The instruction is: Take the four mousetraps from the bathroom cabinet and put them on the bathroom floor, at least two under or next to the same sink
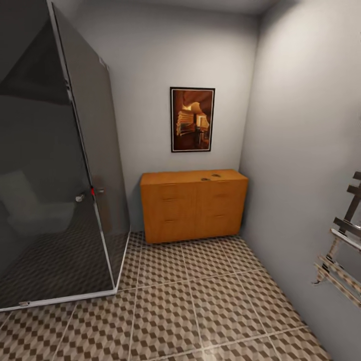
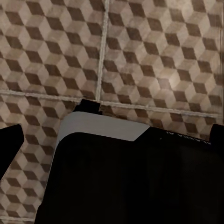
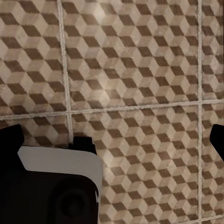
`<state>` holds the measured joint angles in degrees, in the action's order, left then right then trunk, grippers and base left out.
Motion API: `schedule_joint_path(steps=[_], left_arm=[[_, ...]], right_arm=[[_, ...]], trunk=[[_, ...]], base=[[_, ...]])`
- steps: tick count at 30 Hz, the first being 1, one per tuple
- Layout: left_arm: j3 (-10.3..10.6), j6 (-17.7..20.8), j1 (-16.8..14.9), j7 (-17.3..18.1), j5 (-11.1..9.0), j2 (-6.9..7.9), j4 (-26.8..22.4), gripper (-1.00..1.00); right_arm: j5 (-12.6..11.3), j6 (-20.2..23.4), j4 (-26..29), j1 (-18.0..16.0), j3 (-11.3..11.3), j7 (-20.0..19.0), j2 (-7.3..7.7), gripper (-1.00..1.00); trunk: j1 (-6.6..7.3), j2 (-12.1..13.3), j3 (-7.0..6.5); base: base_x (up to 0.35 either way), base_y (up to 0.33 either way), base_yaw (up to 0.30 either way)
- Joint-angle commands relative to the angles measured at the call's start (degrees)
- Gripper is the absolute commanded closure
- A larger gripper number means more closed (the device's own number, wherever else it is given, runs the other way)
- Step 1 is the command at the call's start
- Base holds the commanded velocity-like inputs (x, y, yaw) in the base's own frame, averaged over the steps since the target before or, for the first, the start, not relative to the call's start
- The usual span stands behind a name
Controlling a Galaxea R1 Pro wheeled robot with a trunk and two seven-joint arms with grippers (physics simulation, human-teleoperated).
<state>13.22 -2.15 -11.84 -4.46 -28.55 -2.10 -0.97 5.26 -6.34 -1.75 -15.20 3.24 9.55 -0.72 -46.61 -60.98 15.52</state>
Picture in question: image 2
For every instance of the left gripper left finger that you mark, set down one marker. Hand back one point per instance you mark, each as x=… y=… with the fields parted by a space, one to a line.
x=11 y=140

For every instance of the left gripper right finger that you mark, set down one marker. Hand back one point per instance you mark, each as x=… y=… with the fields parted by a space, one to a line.
x=217 y=139

